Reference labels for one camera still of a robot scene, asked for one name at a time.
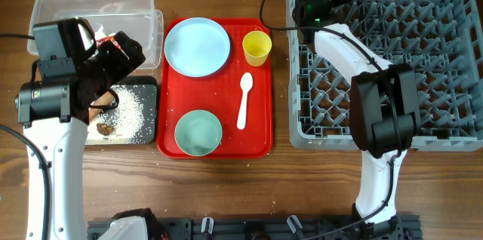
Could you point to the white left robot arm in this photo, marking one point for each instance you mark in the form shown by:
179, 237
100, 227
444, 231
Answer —
54, 113

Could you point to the white plastic spoon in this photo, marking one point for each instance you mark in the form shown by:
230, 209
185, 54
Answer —
246, 85

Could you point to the red and white wrapper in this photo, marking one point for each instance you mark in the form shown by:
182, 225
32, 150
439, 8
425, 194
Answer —
101, 37

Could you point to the white rice pile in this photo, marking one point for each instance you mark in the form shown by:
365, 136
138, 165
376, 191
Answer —
130, 115

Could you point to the yellow plastic cup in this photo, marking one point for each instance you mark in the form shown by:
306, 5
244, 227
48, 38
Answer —
257, 46

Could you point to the dark brown food lump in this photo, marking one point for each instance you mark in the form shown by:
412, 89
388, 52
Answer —
104, 129

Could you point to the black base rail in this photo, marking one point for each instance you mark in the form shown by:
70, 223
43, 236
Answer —
408, 227

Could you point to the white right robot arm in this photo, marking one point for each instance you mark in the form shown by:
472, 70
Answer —
383, 112

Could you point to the grey dishwasher rack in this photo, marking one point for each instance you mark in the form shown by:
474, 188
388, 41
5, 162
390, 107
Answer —
440, 39

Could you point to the light blue plate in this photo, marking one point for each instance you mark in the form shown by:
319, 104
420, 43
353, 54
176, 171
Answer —
197, 47

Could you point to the clear plastic waste bin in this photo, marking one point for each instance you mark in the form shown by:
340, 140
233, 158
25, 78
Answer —
139, 19

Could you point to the black waste tray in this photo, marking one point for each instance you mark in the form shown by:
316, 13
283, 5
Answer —
145, 111

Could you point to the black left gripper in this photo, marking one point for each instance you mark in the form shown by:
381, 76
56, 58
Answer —
122, 63

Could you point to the red serving tray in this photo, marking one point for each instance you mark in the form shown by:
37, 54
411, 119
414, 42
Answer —
221, 94

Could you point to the light green bowl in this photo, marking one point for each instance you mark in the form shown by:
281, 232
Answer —
198, 133

